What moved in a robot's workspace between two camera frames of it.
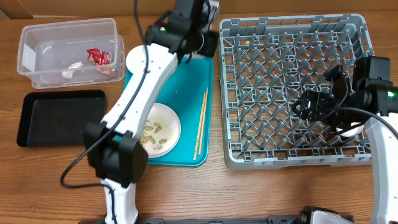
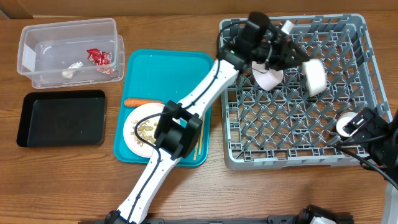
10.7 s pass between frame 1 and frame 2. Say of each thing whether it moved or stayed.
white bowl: moved
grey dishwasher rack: stayed
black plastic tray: stayed
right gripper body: moved
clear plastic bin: stayed
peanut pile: stayed
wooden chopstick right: stayed
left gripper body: moved
